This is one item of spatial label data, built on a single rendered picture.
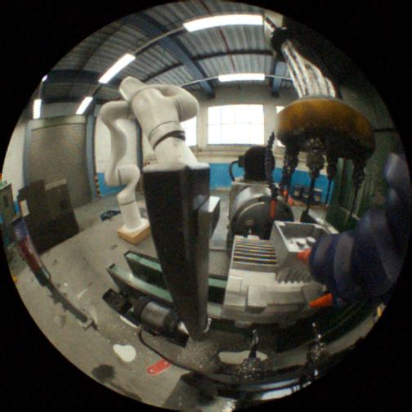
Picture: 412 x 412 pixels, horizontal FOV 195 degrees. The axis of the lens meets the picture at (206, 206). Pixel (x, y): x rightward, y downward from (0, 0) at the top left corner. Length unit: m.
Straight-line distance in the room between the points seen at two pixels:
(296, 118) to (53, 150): 6.93
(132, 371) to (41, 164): 6.74
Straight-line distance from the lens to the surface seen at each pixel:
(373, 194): 0.38
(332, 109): 0.16
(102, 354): 0.56
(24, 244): 0.43
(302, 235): 0.31
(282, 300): 0.23
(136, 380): 0.50
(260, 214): 0.43
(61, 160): 6.83
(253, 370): 0.18
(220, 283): 0.40
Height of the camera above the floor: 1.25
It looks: 19 degrees down
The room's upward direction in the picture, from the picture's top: straight up
